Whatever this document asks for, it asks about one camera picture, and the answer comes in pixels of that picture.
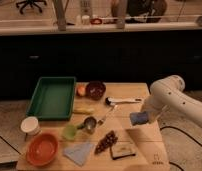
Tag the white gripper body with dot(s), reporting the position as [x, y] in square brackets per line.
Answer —
[153, 114]

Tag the blue sponge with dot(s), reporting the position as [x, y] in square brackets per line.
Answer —
[139, 118]

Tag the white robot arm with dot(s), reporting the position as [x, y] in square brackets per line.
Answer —
[168, 92]

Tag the dark purple bowl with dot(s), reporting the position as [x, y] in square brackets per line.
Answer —
[95, 90]

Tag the orange bowl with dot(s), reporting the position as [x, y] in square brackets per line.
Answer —
[42, 149]

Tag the metal measuring cup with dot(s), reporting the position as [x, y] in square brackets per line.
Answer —
[90, 124]

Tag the yellow banana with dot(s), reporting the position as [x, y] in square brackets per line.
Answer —
[82, 110]

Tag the orange fruit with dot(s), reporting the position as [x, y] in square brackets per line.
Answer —
[81, 90]

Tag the blue cloth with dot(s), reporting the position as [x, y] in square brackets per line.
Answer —
[78, 153]

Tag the green measuring cup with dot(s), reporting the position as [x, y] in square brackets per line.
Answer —
[70, 131]

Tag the green plastic tray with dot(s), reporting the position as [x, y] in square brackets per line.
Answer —
[53, 98]

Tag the seated person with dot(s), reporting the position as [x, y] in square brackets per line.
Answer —
[145, 11]

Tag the red object on ledge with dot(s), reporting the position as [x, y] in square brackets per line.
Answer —
[96, 21]

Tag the white cup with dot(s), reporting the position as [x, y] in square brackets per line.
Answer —
[30, 125]

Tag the black office chair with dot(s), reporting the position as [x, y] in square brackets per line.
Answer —
[32, 3]

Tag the white handled spoon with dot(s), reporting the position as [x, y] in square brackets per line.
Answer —
[116, 101]

